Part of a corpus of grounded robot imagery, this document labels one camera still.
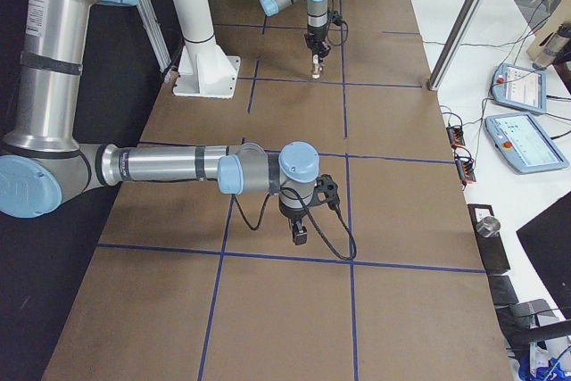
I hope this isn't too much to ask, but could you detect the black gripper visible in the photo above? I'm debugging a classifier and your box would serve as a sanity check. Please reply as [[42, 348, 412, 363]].
[[278, 201, 310, 245], [304, 32, 330, 70]]

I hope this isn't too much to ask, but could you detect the white PPR brass valve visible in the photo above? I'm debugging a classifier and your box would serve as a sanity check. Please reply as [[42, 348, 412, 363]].
[[311, 65, 322, 79]]

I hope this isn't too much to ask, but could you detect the orange black connector block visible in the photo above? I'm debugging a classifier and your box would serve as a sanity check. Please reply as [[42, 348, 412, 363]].
[[446, 125, 466, 149]]

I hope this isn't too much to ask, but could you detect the black metal plate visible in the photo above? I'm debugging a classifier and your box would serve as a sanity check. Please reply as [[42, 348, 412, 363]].
[[468, 203, 510, 275]]

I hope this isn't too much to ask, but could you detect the steel cylinder weight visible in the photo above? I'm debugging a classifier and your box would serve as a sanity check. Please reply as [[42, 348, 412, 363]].
[[476, 216, 501, 238]]

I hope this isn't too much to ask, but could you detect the far teach pendant tablet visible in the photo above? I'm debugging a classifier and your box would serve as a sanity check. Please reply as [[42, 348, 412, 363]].
[[491, 62, 547, 115]]

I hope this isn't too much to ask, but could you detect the teach pendant tablet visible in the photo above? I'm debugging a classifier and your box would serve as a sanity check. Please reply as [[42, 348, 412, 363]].
[[484, 112, 569, 174], [491, 62, 547, 115]]

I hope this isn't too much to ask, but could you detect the near teach pendant tablet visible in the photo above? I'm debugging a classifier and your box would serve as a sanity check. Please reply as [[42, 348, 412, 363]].
[[484, 112, 569, 174]]

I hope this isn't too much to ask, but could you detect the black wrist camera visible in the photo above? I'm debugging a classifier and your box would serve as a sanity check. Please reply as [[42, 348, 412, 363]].
[[327, 10, 348, 28], [310, 174, 340, 211]]

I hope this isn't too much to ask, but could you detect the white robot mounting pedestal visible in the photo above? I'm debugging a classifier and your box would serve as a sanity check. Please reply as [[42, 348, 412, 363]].
[[173, 0, 241, 99]]

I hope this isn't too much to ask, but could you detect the aluminium frame post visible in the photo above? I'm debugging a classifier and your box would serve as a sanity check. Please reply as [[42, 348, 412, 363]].
[[427, 0, 484, 91]]

